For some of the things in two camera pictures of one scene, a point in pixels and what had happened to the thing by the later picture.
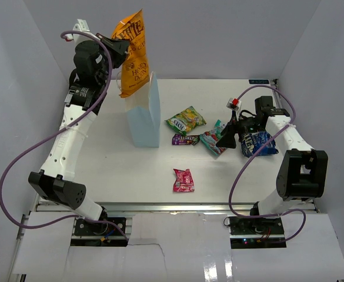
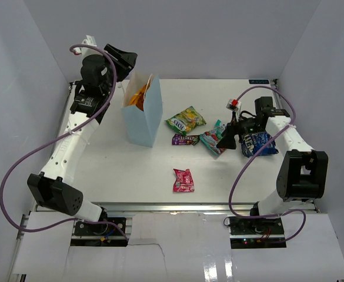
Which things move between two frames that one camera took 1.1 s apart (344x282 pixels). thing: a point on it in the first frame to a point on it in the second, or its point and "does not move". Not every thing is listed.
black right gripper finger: x=227 y=138 does not move
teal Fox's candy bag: x=210 y=139 does not move
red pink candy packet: x=183 y=182 does not move
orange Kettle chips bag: x=134 y=72 to x=138 y=98
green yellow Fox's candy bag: x=188 y=118 does not move
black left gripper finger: x=120 y=46 to x=126 y=59
